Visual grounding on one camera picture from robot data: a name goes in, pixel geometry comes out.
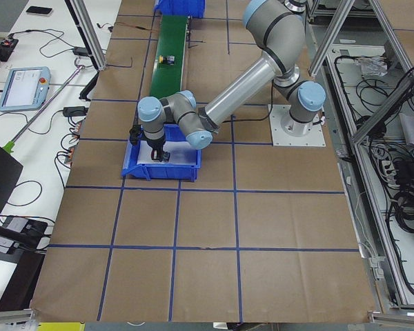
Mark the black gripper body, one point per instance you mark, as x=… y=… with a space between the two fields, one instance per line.
x=156 y=145

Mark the red push button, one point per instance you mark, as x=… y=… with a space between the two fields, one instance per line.
x=160 y=156

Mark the yellow push button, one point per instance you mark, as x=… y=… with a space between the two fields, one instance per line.
x=168 y=60

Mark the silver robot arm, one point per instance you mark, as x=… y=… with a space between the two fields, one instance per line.
x=280 y=35

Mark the blue left storage bin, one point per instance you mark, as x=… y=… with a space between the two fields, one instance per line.
x=160 y=171

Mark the blue storage bin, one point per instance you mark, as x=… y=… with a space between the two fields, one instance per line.
x=188 y=8
x=160 y=171

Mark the white foam pad left bin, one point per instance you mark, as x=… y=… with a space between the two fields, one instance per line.
x=181 y=153

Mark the green conveyor belt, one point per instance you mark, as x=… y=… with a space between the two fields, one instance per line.
x=167 y=80

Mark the black power adapter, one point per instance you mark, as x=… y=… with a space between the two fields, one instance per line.
x=80 y=51

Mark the teach pendant tablet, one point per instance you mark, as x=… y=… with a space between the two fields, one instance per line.
x=25 y=89

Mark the blue right storage bin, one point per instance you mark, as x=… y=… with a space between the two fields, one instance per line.
x=188 y=8

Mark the black smartphone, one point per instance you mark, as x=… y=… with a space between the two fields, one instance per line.
x=38 y=10

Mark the green handled metal rod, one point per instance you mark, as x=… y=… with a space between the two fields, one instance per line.
x=9 y=146

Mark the aluminium frame post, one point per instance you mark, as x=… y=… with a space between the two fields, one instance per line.
x=83 y=23

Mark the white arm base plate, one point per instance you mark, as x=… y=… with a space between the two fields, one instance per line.
x=286 y=132

